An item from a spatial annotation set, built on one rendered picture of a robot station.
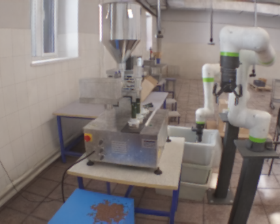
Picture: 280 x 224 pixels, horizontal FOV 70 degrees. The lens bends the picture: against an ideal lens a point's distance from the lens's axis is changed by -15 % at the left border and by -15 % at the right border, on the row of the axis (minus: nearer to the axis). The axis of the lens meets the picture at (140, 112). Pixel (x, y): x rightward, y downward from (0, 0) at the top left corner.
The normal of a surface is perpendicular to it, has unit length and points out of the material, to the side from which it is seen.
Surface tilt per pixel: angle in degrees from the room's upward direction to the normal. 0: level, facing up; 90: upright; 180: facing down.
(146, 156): 90
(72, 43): 90
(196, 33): 90
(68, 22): 90
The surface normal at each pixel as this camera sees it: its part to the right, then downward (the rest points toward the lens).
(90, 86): -0.22, 0.27
